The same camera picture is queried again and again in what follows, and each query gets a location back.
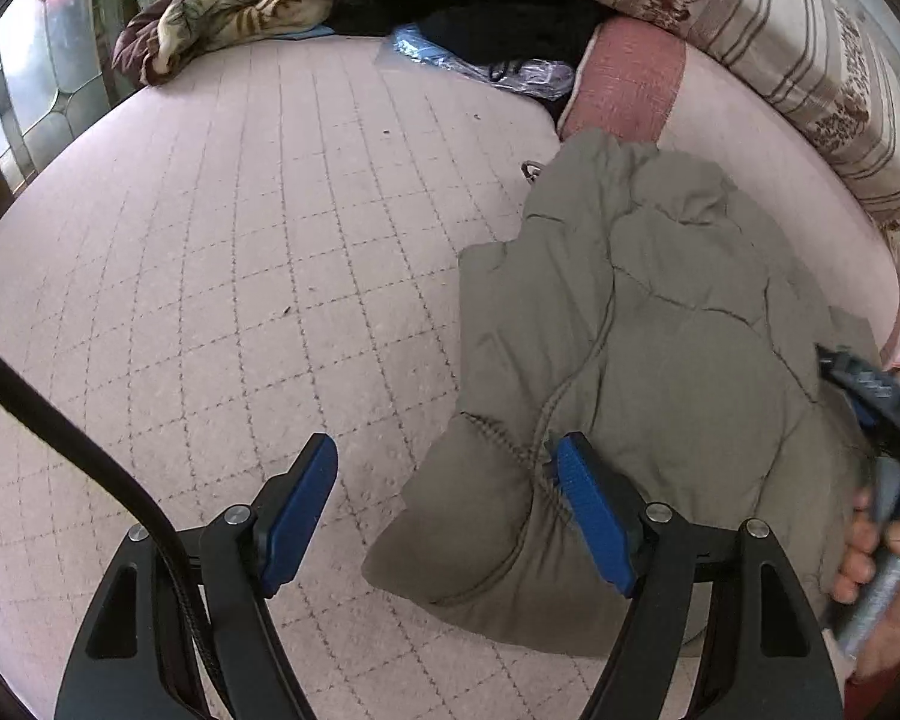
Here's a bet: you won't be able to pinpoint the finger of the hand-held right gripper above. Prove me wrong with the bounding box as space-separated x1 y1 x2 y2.
816 343 900 460

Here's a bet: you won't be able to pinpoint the person's right forearm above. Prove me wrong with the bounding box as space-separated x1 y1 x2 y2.
844 671 900 720

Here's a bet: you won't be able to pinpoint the person's right hand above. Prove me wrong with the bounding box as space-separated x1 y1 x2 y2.
830 490 900 687

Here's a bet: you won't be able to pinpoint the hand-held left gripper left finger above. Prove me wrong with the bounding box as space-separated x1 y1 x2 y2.
54 433 340 720

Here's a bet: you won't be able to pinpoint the olive green hooded puffer jacket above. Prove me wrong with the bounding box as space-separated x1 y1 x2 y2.
361 129 900 657

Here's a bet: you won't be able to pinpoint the stained glass window panel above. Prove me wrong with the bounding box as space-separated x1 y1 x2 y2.
0 0 145 192

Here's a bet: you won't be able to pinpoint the blue clear plastic bag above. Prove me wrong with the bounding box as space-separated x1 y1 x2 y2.
379 22 575 103

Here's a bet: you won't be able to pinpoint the black clothes pile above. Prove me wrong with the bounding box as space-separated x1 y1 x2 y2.
328 0 617 85

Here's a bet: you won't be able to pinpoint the pink bolster cushion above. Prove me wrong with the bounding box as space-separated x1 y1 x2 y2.
555 15 900 361

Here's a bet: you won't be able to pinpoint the maroon cloth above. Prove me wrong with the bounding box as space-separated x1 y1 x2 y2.
111 9 196 88

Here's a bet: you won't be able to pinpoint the black cable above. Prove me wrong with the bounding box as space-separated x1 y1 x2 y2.
0 328 222 720

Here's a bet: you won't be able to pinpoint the striped floral pillow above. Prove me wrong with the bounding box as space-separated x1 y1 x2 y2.
510 0 900 235

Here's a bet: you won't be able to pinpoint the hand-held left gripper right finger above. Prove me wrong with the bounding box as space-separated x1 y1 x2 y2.
553 431 845 720

